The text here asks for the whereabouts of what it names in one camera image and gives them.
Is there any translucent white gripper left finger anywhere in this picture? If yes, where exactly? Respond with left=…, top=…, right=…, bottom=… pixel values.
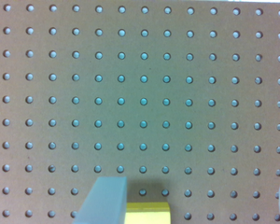
left=72, top=176, right=127, bottom=224

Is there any yellow block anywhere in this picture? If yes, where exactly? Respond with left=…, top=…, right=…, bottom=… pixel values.
left=124, top=202, right=171, bottom=224

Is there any brown pegboard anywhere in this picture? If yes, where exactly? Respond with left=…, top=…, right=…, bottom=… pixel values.
left=0, top=0, right=280, bottom=224

